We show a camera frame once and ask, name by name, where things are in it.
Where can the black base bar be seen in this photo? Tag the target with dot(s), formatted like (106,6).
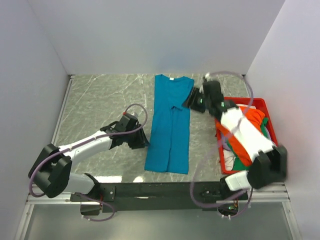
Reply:
(136,196)

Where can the teal t shirt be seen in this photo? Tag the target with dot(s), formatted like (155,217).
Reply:
(170,131)

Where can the orange t shirt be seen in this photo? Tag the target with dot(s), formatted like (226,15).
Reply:
(256,117)

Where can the green t shirt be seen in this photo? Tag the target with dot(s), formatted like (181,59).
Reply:
(238,165)

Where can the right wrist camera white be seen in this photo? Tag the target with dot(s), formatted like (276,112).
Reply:
(206,77)

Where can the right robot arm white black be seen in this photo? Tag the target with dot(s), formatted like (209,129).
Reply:
(240,125)

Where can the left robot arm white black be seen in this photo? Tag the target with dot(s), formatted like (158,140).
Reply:
(51,172)

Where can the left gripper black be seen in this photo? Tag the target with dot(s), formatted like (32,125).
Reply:
(141,141)

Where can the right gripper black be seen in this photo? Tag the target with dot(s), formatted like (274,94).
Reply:
(194,94)

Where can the red plastic bin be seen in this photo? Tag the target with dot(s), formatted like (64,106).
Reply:
(259,104)

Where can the lavender t shirt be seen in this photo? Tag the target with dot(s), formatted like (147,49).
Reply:
(224,143)

